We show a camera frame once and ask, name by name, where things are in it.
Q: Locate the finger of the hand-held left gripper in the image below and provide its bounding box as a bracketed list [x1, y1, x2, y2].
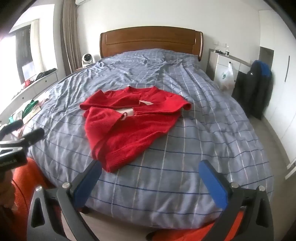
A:
[0, 120, 23, 139]
[17, 128, 45, 149]

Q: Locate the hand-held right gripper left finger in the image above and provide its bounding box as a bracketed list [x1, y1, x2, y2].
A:
[28, 159, 102, 241]

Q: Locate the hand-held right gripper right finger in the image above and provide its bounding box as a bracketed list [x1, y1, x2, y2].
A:
[194, 159, 274, 241]

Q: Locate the red knit sweater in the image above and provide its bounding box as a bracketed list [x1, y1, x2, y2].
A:
[79, 86, 192, 173]

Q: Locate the pile of clothes on bed edge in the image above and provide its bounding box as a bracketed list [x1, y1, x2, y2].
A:
[10, 98, 50, 139]

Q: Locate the dark clothes pile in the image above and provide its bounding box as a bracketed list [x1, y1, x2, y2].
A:
[35, 68, 57, 80]

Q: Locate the beige buttoned garment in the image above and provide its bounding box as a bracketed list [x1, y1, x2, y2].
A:
[23, 105, 44, 122]

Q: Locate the green garment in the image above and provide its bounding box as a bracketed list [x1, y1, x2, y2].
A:
[22, 99, 38, 114]

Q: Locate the person's orange fleece clothing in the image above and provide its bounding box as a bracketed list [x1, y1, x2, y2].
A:
[9, 159, 247, 241]

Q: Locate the grey plaid duvet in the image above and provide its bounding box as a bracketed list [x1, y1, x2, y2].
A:
[10, 48, 274, 224]

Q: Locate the white window bench cabinet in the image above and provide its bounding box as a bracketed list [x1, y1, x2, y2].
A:
[0, 68, 58, 121]

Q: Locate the window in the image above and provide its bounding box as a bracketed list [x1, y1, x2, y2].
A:
[0, 20, 40, 88]

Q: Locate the white desk fan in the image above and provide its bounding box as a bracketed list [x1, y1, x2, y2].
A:
[81, 53, 95, 67]

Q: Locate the dark jacket with blue lining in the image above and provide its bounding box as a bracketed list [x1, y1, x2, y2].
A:
[232, 60, 273, 120]

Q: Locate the white plastic bag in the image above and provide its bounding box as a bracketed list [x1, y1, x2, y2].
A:
[218, 62, 234, 91]

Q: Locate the brown curtain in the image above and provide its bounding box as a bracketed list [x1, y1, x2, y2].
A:
[60, 0, 82, 75]

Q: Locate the white wardrobe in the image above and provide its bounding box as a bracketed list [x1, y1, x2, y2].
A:
[259, 9, 296, 167]

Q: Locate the white dresser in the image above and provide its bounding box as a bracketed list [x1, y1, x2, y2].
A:
[206, 49, 251, 84]

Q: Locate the wooden headboard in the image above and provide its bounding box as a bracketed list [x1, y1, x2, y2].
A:
[99, 26, 204, 62]

